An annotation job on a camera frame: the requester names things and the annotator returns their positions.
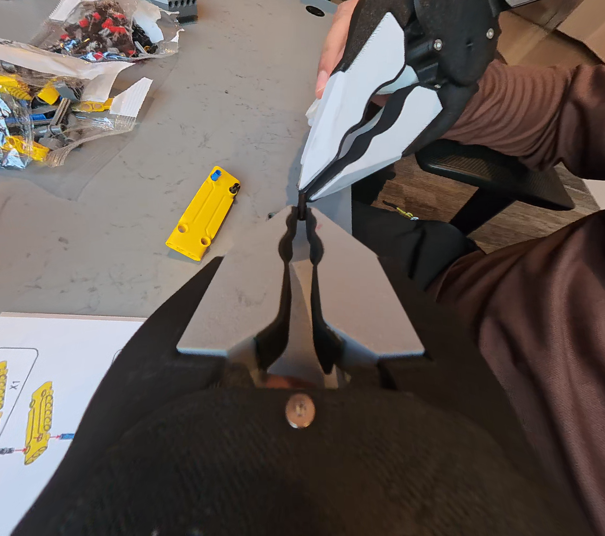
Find clear bag black red parts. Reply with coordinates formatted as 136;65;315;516
35;0;184;61

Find person's right forearm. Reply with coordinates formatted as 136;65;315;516
440;58;605;179

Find white instruction booklet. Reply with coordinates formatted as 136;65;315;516
0;313;147;536

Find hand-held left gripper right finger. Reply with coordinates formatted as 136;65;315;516
305;207;425;375

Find black office chair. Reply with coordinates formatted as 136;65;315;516
415;139;576;236

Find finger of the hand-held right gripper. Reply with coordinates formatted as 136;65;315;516
302;84;444;202
298;12;420;191

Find yellow building panel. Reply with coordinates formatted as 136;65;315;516
165;166;241;261

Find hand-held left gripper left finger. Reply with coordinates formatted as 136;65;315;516
176;206;295;373

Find cardboard box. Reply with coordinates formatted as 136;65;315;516
494;0;605;68

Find person's legs black pants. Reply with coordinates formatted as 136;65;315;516
352;195;483;291

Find clear bag yellow blue parts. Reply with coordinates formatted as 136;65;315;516
0;39;154;170

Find person's torso brown sweater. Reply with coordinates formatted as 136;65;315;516
428;210;605;536

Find person's right hand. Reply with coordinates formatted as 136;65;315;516
316;0;365;97

